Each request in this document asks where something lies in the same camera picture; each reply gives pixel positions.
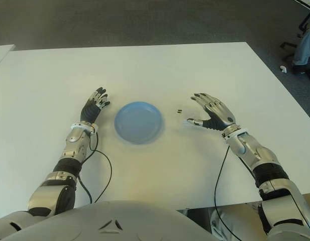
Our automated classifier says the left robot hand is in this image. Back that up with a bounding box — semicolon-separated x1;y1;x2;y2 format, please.
80;87;111;124

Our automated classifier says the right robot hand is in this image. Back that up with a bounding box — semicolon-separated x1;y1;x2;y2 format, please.
186;92;237;132

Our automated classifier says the blue plastic plate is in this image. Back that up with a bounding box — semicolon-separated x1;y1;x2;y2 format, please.
114;100;166;145

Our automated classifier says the white side table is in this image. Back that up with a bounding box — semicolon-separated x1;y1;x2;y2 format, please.
0;44;16;70

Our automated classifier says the grey robot torso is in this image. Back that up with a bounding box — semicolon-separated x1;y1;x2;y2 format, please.
19;200;211;241

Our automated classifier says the seated person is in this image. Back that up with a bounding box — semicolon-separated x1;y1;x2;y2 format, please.
291;29;310;83

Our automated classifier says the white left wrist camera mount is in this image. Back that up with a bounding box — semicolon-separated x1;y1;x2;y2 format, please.
70;122;99;136

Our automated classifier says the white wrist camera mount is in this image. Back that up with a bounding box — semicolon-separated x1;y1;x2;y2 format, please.
70;122;99;136
221;128;248;140

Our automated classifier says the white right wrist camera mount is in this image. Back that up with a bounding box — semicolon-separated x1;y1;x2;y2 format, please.
221;128;248;140

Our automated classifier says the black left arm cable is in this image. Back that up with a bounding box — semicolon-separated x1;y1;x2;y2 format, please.
78;132;113;204

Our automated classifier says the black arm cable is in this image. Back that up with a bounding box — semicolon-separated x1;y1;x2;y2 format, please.
214;144;243;241
78;132;113;204

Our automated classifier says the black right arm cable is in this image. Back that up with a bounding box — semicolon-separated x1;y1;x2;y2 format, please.
214;144;243;241

